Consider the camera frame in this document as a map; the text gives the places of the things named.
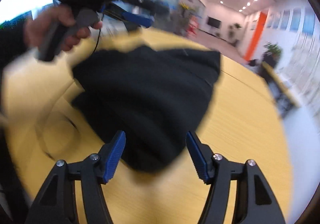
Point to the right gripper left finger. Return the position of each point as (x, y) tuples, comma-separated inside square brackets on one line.
[(56, 199)]

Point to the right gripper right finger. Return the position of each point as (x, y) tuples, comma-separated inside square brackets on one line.
[(255, 201)]

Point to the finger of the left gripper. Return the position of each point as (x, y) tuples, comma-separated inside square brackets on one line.
[(118, 13)]

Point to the black garment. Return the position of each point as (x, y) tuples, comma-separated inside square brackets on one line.
[(155, 97)]

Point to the person's left forearm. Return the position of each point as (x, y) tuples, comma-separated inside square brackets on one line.
[(12, 41)]

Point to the person's left hand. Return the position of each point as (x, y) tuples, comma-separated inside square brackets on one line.
[(34, 31)]

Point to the yellow flower arrangement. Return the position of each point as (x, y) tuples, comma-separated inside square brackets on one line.
[(186, 7)]

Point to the red stacked crates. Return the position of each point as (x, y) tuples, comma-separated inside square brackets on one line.
[(192, 27)]

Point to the yellow side table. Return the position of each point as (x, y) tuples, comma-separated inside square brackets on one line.
[(282, 95)]

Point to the small potted plant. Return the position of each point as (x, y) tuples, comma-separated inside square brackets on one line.
[(232, 31)]

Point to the large potted plant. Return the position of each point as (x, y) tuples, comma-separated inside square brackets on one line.
[(272, 54)]

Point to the black wall television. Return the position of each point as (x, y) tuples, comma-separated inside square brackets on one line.
[(212, 22)]

